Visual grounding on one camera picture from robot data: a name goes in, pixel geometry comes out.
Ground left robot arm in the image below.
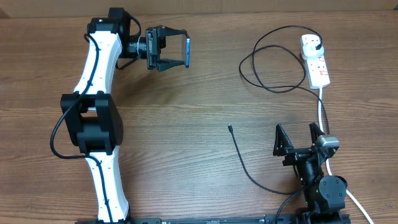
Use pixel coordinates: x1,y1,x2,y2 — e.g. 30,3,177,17
54,7,190,223

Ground blue screen Galaxy smartphone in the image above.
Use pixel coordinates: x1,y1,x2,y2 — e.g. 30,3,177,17
184,33,190,68

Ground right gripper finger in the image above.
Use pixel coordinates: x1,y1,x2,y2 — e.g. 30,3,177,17
309,123,325,146
273,124,294,156

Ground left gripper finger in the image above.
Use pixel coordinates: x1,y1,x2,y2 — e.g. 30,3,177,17
161,26,188,39
157,58,185,72

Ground white charger plug adapter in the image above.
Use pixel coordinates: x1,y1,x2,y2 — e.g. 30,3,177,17
301,44,325,60

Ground black USB charging cable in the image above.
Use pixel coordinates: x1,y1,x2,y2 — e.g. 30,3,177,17
227,25,331,196

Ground white power strip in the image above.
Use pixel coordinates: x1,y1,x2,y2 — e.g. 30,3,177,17
300,34,330,89

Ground white power strip cord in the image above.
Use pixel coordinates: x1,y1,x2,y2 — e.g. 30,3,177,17
317,86,375,224

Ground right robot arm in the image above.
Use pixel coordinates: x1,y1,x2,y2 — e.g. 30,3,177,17
273,123,351,223

